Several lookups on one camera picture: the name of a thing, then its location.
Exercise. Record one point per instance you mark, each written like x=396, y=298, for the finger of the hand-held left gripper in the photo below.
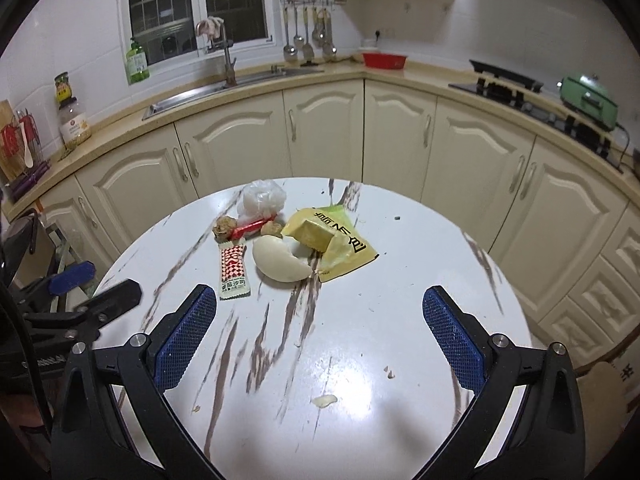
x=72, y=276
x=115, y=292

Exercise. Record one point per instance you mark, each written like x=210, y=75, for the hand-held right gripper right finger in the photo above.
x=450, y=340

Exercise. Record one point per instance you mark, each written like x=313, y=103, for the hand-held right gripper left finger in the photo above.
x=187, y=330

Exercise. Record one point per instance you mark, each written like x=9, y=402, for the red white sauce sachet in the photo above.
x=234, y=270

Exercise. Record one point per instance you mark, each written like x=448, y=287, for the brown food lump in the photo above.
x=271, y=230
x=225, y=229

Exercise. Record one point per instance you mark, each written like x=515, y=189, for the white eggshell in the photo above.
x=275, y=260

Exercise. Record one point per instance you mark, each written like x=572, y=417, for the red twisted candy wrapper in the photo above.
x=250, y=227

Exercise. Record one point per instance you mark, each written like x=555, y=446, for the yellow snack packet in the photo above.
x=345, y=255

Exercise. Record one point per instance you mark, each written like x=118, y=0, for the purple rack base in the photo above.
x=30, y=177

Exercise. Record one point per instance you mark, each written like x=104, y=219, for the white plastic spoon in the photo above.
x=27, y=157

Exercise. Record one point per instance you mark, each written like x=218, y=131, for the pale garlic scrap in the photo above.
x=325, y=400

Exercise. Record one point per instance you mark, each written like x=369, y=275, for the large clear food jar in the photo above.
x=74, y=127

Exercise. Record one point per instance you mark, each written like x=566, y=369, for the red utensil holder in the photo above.
x=10, y=140

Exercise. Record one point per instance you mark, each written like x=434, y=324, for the beige upholstered wooden chair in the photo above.
x=600, y=395

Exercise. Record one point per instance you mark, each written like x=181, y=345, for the small jar with yellow label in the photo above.
x=62, y=89

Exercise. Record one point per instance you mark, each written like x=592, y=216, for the cream kitchen base cabinet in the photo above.
x=400, y=145

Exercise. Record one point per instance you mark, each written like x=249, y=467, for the stainless steel sink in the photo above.
x=190, y=96

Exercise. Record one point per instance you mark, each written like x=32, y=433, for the green detergent bottle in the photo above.
x=136, y=65

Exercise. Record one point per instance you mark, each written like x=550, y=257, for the metal kitchen faucet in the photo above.
x=230, y=67

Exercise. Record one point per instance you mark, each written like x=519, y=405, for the black gas stove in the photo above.
x=505, y=91

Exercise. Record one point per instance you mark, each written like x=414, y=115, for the green electric cooking pot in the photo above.
x=587, y=100

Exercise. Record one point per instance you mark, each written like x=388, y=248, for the pink cloth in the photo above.
x=207, y=26

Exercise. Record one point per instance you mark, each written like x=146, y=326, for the red plastic basin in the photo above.
x=382, y=61

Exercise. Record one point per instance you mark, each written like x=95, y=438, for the row of hanging metal utensils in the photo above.
x=306, y=47

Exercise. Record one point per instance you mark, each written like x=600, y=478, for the kitchen window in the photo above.
x=235, y=0

